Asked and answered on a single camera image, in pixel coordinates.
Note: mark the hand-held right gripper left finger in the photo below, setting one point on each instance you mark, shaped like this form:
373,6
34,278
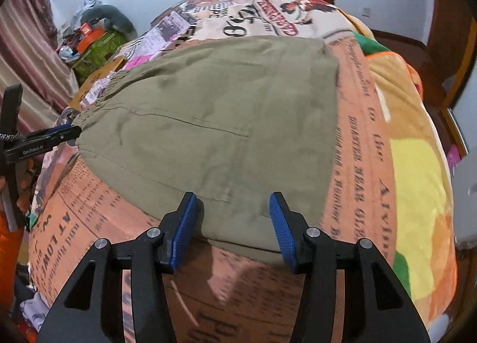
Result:
184,231

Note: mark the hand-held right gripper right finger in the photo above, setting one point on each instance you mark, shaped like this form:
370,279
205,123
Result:
283,231

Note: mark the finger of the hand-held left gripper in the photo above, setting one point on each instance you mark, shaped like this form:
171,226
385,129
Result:
56,138
61,128

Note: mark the olive green pants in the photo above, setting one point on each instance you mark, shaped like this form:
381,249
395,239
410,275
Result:
205,123

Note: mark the wooden laptop table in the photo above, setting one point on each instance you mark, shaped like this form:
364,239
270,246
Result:
100,71

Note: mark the green storage box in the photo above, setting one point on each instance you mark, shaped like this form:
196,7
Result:
97,50

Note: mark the striped pink beige curtain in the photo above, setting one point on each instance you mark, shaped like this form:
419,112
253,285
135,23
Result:
29,48

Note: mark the newspaper print bedsheet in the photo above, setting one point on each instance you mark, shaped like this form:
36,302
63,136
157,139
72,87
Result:
93,223

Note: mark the orange box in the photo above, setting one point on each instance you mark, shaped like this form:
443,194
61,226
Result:
89,40

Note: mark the red box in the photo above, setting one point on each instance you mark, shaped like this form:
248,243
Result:
87,28

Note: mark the orange cloth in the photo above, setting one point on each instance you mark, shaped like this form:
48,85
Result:
9,261

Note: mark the grey curved pillow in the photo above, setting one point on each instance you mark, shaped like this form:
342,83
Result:
111,16

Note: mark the pile of clothes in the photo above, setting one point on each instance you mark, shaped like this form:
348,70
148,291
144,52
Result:
91,3

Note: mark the orange yellow fleece blanket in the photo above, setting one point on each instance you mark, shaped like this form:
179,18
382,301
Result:
417,179

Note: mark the white printed cloth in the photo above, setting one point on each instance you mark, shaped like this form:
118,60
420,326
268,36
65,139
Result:
35,311

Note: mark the pink cloth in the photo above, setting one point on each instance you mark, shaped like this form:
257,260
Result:
454,159

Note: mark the wooden door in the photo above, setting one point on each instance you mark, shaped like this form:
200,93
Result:
443,30

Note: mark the white wall socket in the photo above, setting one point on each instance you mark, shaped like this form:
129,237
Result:
367,12

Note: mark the wooden bed post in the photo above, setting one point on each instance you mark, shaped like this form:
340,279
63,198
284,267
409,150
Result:
328,0

